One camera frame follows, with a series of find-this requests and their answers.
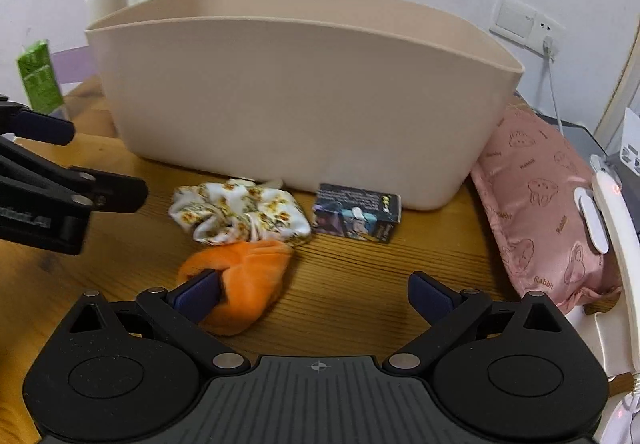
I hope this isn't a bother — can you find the small dark printed box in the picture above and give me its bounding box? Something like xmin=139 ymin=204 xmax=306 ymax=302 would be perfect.
xmin=311 ymin=182 xmax=403 ymax=245

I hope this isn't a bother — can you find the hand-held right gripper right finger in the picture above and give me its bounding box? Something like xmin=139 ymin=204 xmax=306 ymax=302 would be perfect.
xmin=382 ymin=271 xmax=569 ymax=373

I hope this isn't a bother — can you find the white wall switch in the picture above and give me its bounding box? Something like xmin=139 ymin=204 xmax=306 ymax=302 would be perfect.
xmin=488 ymin=0 xmax=539 ymax=45

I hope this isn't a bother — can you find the green carton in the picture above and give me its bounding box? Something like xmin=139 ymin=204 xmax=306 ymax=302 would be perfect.
xmin=16 ymin=39 xmax=65 ymax=115

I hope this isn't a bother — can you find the beige plastic basket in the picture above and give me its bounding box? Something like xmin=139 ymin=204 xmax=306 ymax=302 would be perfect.
xmin=83 ymin=0 xmax=526 ymax=213

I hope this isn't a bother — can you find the white plastic device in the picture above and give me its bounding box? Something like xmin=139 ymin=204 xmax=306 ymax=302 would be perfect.
xmin=572 ymin=154 xmax=640 ymax=375

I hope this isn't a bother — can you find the white power cable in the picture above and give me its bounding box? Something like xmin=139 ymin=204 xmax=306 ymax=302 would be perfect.
xmin=541 ymin=36 xmax=566 ymax=137

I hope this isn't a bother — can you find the white wall socket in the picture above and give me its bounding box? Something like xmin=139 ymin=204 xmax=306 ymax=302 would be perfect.
xmin=525 ymin=12 xmax=566 ymax=62

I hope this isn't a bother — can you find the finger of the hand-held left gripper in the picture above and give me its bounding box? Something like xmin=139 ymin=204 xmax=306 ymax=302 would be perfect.
xmin=0 ymin=96 xmax=76 ymax=147
xmin=0 ymin=136 xmax=149 ymax=217

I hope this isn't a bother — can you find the purple panel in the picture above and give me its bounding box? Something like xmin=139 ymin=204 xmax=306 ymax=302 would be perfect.
xmin=51 ymin=46 xmax=104 ymax=87

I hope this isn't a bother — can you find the pink rabbit print pillow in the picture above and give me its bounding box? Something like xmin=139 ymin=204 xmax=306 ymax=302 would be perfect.
xmin=470 ymin=104 xmax=624 ymax=315

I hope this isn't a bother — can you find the orange plush scrunchie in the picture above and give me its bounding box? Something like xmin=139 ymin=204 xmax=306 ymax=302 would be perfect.
xmin=177 ymin=240 xmax=294 ymax=337

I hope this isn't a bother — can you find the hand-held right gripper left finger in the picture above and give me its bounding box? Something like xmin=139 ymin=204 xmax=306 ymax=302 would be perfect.
xmin=65 ymin=269 xmax=252 ymax=378

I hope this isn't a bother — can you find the floral fabric scrunchie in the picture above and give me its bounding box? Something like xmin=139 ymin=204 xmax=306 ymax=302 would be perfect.
xmin=168 ymin=177 xmax=314 ymax=250

